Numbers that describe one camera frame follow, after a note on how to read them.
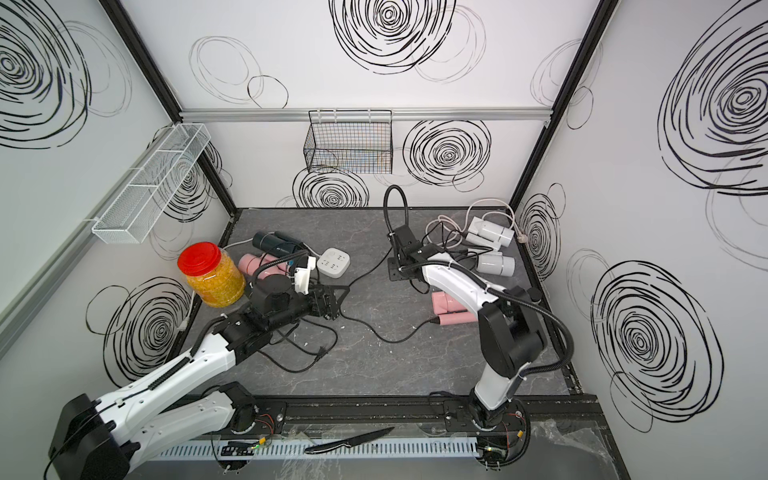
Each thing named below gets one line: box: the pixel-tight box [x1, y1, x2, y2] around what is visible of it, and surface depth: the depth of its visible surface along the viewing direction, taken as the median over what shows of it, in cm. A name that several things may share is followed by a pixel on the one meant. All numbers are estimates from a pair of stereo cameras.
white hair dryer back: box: [466, 216, 515, 250], surface depth 110 cm
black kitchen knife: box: [304, 426, 395, 455], surface depth 72 cm
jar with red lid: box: [178, 242, 247, 308], surface depth 88 cm
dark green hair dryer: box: [252, 230, 308, 257], surface depth 105 cm
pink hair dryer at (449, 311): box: [431, 291, 478, 326], surface depth 91 cm
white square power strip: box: [316, 247, 351, 279], surface depth 103 cm
